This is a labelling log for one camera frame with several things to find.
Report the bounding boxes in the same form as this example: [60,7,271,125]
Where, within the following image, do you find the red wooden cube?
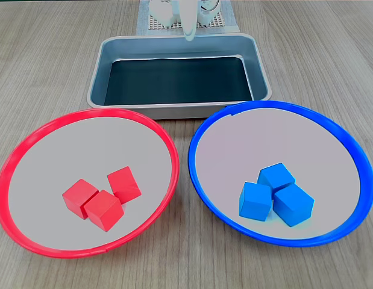
[61,178,99,220]
[83,189,125,232]
[107,166,143,205]

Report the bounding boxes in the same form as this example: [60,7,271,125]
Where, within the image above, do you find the blue wooden cube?
[272,183,315,228]
[257,162,296,192]
[239,181,273,223]

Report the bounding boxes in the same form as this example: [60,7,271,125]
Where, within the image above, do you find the black tray liner mat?
[103,56,255,106]

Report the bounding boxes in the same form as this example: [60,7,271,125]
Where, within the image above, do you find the silver metal tray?
[86,33,273,120]

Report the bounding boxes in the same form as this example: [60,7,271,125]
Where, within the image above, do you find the white mesh mat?
[148,0,228,30]

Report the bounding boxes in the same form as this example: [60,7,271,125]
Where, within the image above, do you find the white dish with blue rim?
[187,100,373,248]

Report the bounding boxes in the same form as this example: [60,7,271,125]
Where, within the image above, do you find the white dish with red rim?
[0,107,180,259]

